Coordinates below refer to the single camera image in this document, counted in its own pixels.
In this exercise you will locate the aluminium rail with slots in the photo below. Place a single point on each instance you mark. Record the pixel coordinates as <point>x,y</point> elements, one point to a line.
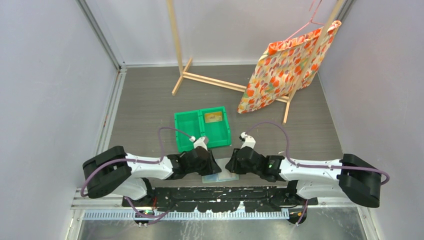
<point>238,214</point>

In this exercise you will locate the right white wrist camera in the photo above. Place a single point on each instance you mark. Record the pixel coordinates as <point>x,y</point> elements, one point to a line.
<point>247,141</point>

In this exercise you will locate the wooden clothes rack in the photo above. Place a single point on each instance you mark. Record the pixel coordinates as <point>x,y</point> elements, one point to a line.
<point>185,74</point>

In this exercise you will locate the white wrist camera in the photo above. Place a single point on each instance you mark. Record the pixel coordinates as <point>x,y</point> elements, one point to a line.
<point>247,141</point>
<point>201,142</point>

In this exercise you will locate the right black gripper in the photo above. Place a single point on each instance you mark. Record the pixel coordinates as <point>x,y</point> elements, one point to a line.
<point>233,166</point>

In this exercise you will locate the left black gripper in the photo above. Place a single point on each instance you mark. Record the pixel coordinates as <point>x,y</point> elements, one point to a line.
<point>212,166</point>

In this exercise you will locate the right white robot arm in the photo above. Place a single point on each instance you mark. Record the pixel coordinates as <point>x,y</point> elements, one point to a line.
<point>349,177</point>

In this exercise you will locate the green plastic double bin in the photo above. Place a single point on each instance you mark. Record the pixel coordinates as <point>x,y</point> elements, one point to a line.
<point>193,123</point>

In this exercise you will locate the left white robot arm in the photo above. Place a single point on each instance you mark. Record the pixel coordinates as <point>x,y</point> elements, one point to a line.
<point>115,171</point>

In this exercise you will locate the sage green card holder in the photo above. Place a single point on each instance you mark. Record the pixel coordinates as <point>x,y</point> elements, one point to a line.
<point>223,176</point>

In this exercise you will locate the floral orange fabric bag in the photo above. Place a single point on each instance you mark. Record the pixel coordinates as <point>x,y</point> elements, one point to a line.
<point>280,66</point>

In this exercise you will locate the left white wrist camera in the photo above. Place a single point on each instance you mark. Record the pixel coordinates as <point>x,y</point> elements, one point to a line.
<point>201,142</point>

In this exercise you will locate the aluminium corner frame post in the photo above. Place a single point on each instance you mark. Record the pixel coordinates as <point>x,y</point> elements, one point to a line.
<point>95,19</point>

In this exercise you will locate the pink wire hanger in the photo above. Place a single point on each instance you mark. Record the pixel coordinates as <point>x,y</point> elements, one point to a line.
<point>311,20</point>

